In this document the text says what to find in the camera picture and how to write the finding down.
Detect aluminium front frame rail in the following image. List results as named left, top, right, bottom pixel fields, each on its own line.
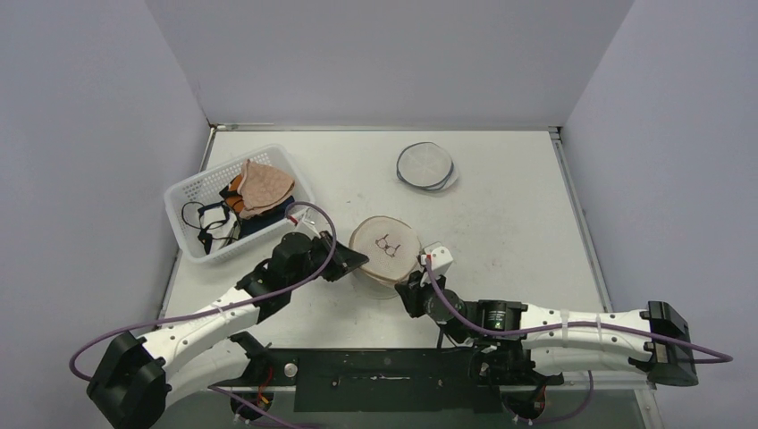
left=121, top=349, right=657, bottom=392

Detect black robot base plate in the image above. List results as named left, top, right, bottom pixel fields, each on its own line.
left=221, top=348, right=564, bottom=413

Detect beige lace bra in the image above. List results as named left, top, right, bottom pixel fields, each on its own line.
left=237, top=159, right=295, bottom=219

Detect white mesh bag beige trim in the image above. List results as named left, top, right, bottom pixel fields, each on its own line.
left=349, top=215, right=422, bottom=299

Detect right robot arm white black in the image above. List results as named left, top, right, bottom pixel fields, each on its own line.
left=394, top=271, right=699, bottom=387

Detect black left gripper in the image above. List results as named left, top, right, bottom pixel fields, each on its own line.
left=288, top=230, right=367, bottom=290

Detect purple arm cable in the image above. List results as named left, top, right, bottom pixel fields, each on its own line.
left=68, top=201, right=338, bottom=429
left=425, top=260, right=734, bottom=426

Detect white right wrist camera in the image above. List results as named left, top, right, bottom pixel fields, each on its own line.
left=418, top=242, right=454, bottom=276

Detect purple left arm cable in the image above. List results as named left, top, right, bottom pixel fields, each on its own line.
left=68, top=201, right=338, bottom=429

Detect white perforated plastic basket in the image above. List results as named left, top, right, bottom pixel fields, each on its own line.
left=164, top=144, right=316, bottom=265

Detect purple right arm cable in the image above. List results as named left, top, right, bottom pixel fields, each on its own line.
left=425, top=260, right=734, bottom=426

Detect orange bra black straps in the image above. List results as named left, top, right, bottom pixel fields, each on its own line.
left=219, top=174, right=247, bottom=213

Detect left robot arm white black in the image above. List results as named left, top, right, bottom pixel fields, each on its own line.
left=87, top=231, right=369, bottom=428

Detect navy blue bra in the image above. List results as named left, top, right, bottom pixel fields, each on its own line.
left=239, top=196, right=295, bottom=239

